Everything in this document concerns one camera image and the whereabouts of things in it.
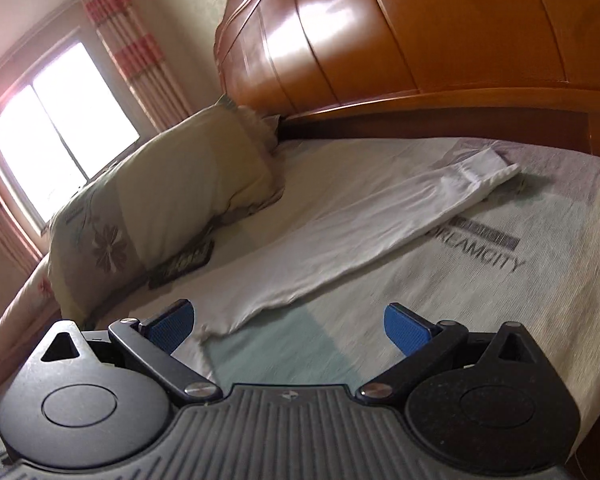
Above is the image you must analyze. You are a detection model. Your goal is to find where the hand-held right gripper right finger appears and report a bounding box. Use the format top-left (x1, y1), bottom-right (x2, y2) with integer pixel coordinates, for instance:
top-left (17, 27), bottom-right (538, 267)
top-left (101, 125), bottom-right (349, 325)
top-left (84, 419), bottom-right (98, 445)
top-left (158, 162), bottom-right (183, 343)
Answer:
top-left (356, 302), bottom-right (552, 406)

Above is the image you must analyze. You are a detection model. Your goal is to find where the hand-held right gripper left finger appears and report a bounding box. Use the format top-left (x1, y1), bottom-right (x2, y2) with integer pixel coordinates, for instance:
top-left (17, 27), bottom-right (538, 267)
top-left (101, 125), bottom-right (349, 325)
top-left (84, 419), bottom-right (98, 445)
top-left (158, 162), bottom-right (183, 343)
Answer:
top-left (40, 298), bottom-right (225, 407)

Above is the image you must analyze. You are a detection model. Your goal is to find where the floral patchwork pillow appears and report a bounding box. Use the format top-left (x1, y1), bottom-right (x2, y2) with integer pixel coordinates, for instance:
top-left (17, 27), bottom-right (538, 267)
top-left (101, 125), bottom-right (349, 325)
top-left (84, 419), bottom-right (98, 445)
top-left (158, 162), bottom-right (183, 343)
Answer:
top-left (46, 94), bottom-right (287, 326)

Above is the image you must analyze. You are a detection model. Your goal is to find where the folded pink floral quilt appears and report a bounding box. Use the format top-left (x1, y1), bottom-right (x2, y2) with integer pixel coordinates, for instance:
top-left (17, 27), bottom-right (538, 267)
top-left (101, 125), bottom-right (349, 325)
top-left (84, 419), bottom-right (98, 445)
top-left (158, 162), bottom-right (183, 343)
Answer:
top-left (0, 255), bottom-right (61, 401)

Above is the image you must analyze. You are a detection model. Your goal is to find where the white printed t-shirt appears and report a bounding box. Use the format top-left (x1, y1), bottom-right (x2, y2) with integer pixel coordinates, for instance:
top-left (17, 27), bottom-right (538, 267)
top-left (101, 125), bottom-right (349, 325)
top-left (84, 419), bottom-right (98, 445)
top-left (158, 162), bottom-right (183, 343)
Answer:
top-left (197, 149), bottom-right (523, 343)

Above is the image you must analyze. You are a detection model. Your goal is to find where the wooden bed headboard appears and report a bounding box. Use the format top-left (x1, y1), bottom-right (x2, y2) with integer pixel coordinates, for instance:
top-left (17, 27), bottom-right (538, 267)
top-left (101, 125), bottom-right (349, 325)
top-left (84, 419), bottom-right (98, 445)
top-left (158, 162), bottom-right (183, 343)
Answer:
top-left (214, 0), bottom-right (600, 161)

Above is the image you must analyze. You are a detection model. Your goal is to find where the window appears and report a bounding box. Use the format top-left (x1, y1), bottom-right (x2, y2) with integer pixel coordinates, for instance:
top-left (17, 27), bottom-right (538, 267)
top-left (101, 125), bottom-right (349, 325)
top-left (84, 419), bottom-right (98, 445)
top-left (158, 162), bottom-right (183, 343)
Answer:
top-left (0, 30), bottom-right (143, 233)

